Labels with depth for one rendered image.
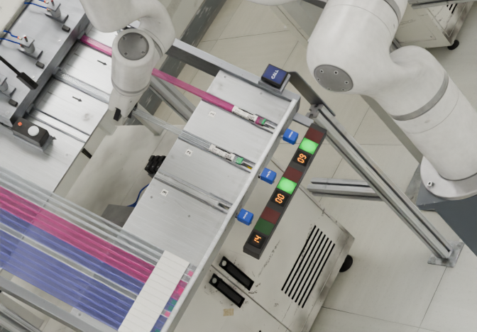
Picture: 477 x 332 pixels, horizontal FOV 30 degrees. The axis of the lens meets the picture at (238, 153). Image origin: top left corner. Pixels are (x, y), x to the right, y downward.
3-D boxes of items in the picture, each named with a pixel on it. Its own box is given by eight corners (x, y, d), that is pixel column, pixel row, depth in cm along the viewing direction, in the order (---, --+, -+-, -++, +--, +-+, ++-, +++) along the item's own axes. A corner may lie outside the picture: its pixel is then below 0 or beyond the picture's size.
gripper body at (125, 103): (128, 50, 191) (126, 72, 202) (103, 88, 188) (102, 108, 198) (157, 67, 191) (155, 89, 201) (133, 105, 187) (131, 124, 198)
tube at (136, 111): (243, 160, 200) (243, 159, 199) (240, 166, 199) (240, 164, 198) (52, 69, 210) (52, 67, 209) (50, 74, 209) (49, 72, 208)
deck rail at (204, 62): (299, 108, 211) (301, 96, 205) (295, 114, 210) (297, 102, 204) (46, -9, 225) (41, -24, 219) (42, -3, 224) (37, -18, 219)
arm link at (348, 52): (456, 60, 149) (381, -40, 137) (424, 148, 141) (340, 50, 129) (398, 70, 158) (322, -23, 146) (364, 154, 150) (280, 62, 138)
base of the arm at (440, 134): (525, 106, 160) (475, 37, 150) (510, 191, 149) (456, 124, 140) (433, 126, 172) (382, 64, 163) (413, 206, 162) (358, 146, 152)
